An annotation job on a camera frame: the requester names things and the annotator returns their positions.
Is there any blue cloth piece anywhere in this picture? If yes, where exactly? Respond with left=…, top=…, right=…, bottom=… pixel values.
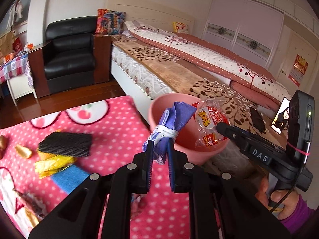
left=51, top=166, right=91, bottom=195

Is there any pink polka-dot blanket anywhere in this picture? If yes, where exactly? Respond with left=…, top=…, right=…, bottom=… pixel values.
left=0, top=95, right=220, bottom=239

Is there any black flat device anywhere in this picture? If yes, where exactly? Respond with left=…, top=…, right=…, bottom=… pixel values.
left=249, top=107, right=267, bottom=132

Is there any brown leaf-print blanket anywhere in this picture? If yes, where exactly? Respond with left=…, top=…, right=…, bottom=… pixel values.
left=112, top=35, right=289, bottom=150

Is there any yellow crumpled wrapper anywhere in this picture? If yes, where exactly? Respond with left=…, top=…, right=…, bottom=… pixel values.
left=34, top=152, right=78, bottom=179

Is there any colourful printed pillow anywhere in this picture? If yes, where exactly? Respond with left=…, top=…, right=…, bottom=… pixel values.
left=95, top=8, right=126, bottom=36

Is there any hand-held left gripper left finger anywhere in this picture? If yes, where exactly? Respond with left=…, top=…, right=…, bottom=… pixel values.
left=29, top=139, right=153, bottom=239

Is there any coat rack with clothes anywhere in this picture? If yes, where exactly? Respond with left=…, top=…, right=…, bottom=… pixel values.
left=7, top=0, right=24, bottom=28

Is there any smartphone on stand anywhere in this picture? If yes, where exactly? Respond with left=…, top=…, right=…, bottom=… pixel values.
left=270, top=97, right=291, bottom=135

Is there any purple face mask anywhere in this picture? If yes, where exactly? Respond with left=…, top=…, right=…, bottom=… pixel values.
left=143, top=101, right=197, bottom=165

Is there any pink plastic bucket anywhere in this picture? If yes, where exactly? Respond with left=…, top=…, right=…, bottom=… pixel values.
left=148, top=93, right=231, bottom=166

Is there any clear plastic wrapper red label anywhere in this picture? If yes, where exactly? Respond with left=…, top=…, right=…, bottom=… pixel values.
left=191, top=98, right=231, bottom=152

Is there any white floral quilt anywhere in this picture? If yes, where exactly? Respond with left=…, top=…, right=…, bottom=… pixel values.
left=124, top=20, right=292, bottom=105

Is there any brown crumpled wrapper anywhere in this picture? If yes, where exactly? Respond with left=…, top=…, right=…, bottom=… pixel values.
left=12, top=188, right=48, bottom=217

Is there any black leather armchair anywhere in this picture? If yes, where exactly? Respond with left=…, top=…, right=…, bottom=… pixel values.
left=44, top=16, right=98, bottom=93

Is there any table with checkered cloth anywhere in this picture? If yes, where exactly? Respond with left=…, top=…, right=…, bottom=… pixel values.
left=0, top=52, right=29, bottom=85

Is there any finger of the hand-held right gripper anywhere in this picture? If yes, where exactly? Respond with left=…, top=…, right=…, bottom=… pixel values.
left=216, top=122, right=287, bottom=155

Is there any red box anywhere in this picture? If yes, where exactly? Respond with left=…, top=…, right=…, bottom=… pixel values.
left=12, top=37, right=24, bottom=53

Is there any dark wooden side cabinet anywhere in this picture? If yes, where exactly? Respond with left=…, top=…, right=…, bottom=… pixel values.
left=93, top=33, right=112, bottom=84
left=27, top=42, right=50, bottom=97

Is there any yellow floral pillow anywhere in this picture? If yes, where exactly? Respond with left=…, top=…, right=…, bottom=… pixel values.
left=173, top=21, right=190, bottom=34

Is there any person's right forearm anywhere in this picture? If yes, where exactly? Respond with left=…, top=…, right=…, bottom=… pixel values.
left=282, top=195, right=316, bottom=235

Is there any black knitted roll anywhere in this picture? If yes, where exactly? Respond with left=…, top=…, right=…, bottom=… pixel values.
left=37, top=132, right=93, bottom=158

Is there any white small cabinet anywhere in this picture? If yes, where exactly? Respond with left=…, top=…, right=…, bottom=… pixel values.
left=6, top=76, right=38, bottom=106

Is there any red wall calendar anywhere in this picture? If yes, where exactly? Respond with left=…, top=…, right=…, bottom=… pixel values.
left=288, top=54, right=309, bottom=87

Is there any person's right hand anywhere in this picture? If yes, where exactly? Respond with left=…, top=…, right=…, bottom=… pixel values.
left=255, top=175, right=301, bottom=221

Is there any white bed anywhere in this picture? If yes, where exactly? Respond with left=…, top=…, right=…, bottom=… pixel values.
left=106, top=0, right=294, bottom=170

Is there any cardboard box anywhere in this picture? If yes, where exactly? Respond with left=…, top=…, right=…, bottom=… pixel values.
left=0, top=31, right=14, bottom=60

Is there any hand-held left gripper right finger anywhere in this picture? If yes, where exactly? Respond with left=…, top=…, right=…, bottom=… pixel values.
left=166, top=139, right=291, bottom=239

